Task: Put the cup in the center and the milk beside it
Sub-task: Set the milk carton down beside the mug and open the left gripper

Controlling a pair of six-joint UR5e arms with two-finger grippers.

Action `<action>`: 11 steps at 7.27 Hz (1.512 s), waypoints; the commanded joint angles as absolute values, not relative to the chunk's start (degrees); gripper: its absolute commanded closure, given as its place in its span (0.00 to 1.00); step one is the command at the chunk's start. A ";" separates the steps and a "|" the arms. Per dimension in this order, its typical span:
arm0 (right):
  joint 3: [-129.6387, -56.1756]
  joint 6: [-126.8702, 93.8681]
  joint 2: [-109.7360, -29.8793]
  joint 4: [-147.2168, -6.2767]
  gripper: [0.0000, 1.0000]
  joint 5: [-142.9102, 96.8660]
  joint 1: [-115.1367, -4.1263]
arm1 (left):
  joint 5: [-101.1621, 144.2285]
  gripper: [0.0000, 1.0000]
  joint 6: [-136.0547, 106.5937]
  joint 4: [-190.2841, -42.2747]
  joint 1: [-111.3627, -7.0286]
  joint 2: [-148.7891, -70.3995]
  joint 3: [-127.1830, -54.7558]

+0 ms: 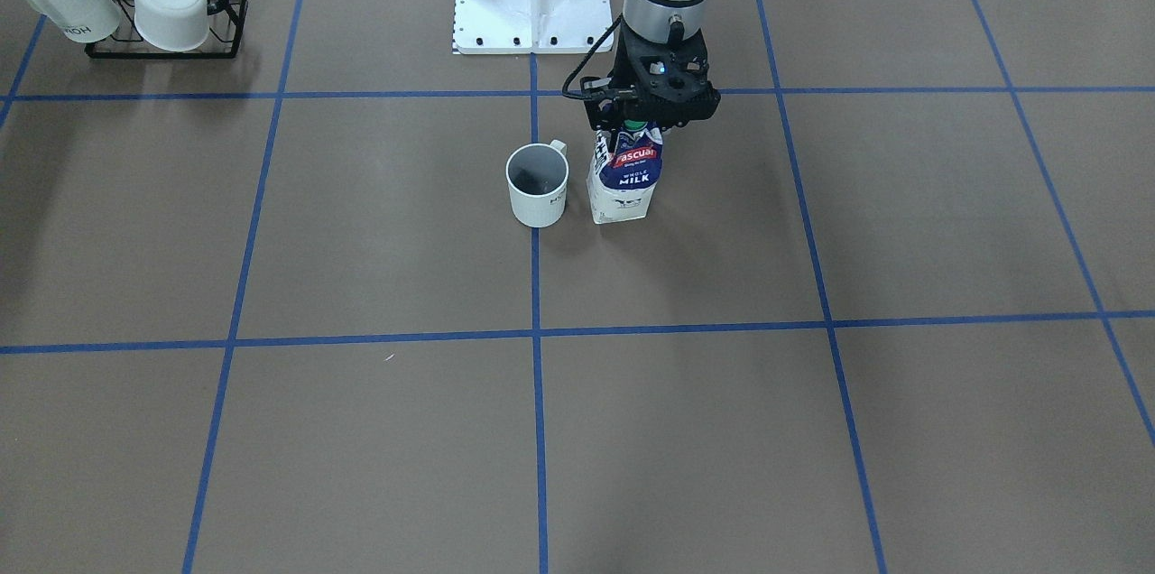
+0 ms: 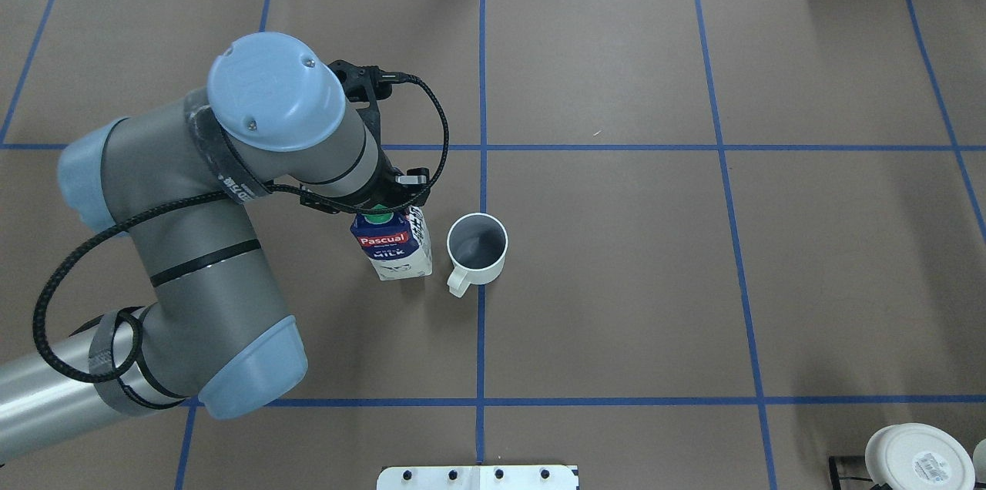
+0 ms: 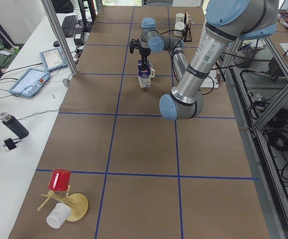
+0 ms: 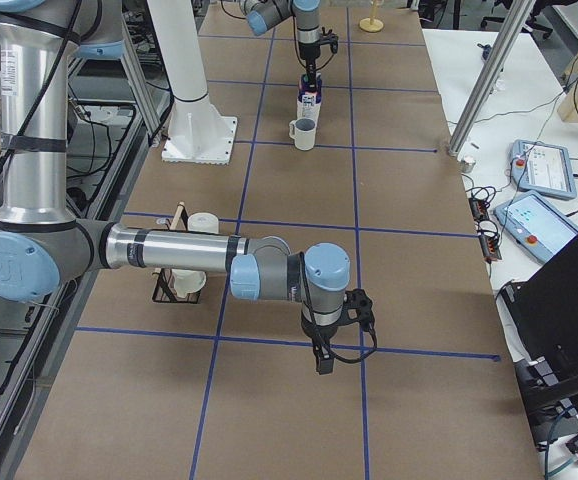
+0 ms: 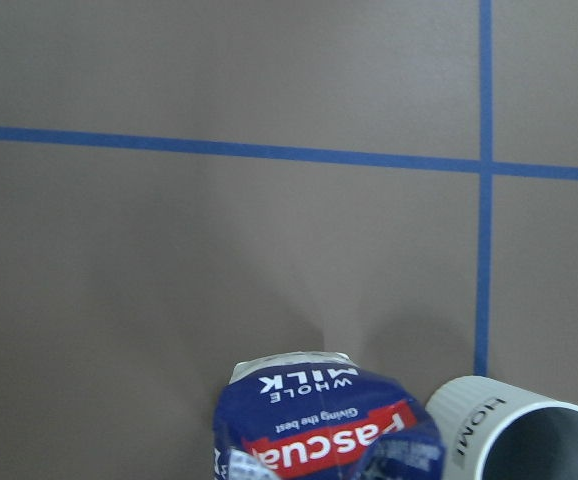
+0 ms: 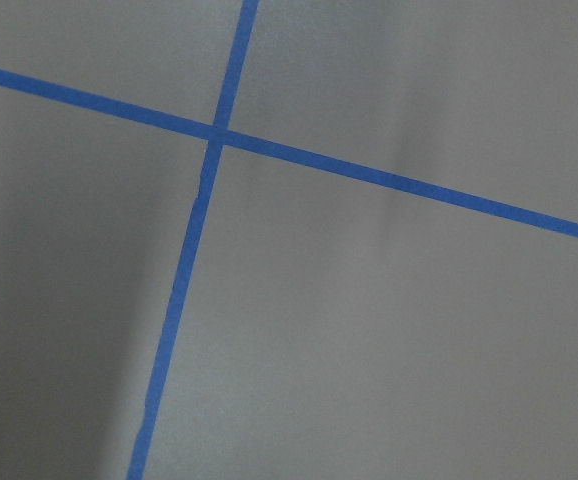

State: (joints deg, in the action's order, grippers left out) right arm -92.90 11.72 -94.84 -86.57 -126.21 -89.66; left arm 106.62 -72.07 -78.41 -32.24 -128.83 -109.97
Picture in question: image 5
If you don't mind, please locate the blue white milk carton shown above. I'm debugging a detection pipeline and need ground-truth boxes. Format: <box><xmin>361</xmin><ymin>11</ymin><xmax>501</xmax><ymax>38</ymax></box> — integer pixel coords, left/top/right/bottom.
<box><xmin>213</xmin><ymin>352</ymin><xmax>445</xmax><ymax>479</ymax></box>

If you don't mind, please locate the white ribbed mug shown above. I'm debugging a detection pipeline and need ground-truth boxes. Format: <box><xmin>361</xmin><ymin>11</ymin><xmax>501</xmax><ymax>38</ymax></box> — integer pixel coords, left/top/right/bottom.
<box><xmin>426</xmin><ymin>376</ymin><xmax>578</xmax><ymax>480</ymax></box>

